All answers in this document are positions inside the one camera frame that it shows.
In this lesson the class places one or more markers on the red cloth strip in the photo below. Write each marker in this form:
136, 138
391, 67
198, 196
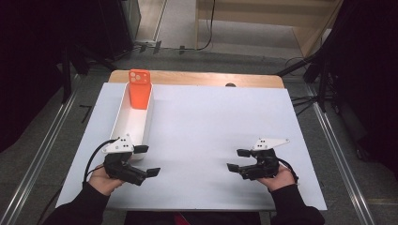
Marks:
180, 219

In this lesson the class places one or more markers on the wooden table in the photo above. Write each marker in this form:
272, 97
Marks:
194, 77

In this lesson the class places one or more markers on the black curtain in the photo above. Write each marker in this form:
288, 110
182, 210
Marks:
31, 62
366, 78

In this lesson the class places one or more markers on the small black floor clips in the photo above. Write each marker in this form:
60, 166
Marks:
156, 47

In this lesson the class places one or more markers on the person's left hand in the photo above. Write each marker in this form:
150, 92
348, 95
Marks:
100, 182

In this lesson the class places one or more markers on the small dark round knob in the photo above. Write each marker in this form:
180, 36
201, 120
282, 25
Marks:
230, 84

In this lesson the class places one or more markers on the aluminium floor rail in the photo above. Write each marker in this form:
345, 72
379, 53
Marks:
341, 162
37, 162

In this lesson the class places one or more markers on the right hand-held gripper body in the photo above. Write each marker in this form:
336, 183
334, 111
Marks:
263, 165

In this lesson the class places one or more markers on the white plastic bin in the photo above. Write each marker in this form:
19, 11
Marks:
131, 125

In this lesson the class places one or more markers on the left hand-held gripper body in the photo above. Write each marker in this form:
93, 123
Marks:
120, 168

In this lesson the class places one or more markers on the light wooden shelf unit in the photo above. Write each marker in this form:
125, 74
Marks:
306, 31

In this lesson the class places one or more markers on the person's right hand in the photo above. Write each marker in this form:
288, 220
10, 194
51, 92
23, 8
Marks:
278, 179

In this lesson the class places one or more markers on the orange phone case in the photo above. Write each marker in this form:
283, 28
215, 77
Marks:
140, 93

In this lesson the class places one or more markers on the white board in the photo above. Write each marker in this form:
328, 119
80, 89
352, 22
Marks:
203, 112

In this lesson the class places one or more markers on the black metal stand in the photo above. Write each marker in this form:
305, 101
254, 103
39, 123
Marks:
322, 87

